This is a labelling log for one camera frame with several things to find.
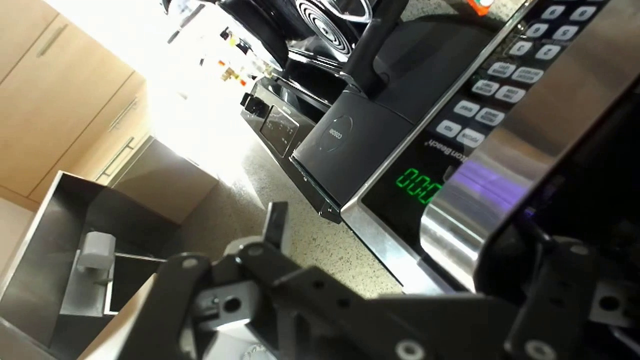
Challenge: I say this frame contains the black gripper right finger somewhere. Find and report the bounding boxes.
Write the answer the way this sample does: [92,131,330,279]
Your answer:
[504,235,640,360]

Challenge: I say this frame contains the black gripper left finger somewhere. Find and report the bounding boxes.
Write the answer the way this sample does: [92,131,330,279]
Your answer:
[237,198,429,360]

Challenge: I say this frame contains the black stainless microwave body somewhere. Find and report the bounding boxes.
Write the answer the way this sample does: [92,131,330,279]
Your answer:
[337,0,640,295]

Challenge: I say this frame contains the grey sink faucet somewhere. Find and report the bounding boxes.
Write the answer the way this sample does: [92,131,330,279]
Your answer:
[58,228,168,319]

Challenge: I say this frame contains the black coil burner stove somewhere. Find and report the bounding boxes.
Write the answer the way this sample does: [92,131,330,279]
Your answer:
[215,0,378,88]

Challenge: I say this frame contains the stainless steel sink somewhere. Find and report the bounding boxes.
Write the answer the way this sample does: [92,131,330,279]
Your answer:
[0,168,184,360]

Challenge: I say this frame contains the orange small object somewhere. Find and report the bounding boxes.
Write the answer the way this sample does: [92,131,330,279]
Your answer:
[457,0,496,20]

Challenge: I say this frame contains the wooden base cabinet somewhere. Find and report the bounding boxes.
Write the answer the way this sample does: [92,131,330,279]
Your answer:
[0,0,152,206]

